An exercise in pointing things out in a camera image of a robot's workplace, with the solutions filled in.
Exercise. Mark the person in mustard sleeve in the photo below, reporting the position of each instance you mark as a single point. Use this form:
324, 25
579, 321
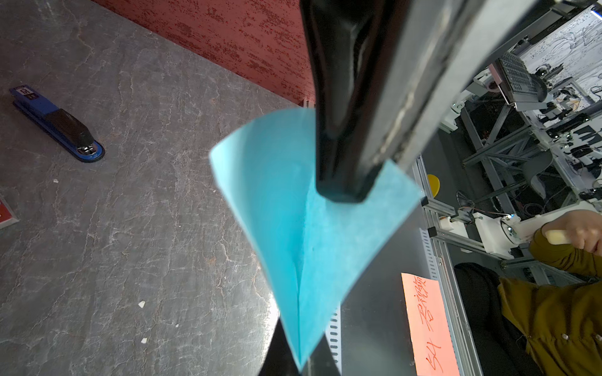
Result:
520, 328

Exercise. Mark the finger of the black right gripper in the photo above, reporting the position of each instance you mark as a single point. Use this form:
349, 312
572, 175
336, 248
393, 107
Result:
385, 74

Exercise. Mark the light blue square paper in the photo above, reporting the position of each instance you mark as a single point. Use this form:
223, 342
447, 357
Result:
312, 250

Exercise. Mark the orange paper note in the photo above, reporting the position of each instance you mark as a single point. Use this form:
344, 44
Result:
432, 346

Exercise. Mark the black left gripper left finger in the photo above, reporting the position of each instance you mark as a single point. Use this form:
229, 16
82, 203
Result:
279, 360

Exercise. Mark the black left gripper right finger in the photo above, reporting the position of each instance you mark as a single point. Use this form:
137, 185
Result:
321, 362

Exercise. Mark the red pencil box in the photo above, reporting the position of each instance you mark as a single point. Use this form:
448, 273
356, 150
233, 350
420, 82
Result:
7, 217

